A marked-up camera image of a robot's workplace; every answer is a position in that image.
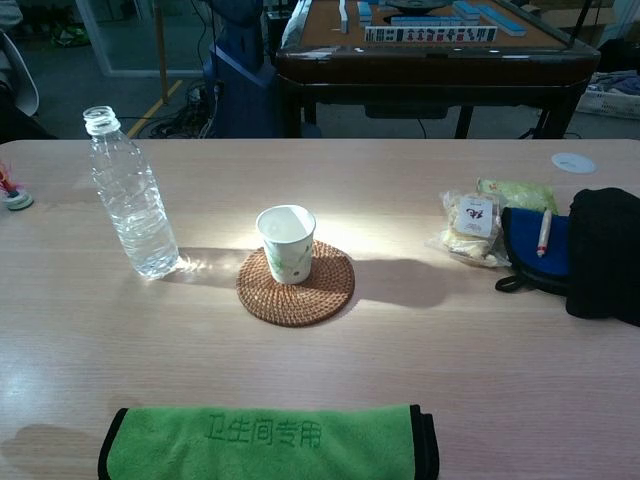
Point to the white pen red tip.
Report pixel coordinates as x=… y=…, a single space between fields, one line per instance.
x=545 y=230

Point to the round woven rattan coaster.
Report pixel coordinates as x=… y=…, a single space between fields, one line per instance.
x=300 y=305

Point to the white paper cup green print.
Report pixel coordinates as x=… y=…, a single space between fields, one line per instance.
x=287 y=250

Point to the face-up mahjong tile row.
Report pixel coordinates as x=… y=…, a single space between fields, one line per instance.
x=430 y=34

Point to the green microfiber cloth black trim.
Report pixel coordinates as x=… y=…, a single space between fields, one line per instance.
x=250 y=450

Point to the red feather shuttlecock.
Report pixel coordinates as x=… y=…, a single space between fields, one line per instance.
x=17 y=200

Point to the white plastic crate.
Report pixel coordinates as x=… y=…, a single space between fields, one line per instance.
x=605 y=102

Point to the black tripod stand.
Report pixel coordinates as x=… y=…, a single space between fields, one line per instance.
x=550 y=122

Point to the white round grommet cover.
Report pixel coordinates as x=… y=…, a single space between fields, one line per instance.
x=574 y=162

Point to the yellow wooden pole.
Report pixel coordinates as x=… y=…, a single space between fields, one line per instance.
x=162 y=50

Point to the white chair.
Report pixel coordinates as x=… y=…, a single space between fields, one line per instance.
x=25 y=85

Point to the green snack packet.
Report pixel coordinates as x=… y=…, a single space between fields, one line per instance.
x=525 y=192

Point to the clear snack bag white label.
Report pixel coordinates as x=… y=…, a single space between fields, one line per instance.
x=470 y=220

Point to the black cap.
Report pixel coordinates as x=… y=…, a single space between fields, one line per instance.
x=605 y=250

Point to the brown mahjong table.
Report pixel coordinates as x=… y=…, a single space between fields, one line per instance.
x=430 y=65

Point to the blue cloth black trim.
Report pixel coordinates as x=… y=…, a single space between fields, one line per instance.
x=520 y=240

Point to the transparent plastic water bottle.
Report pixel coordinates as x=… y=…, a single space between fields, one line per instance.
x=135 y=215

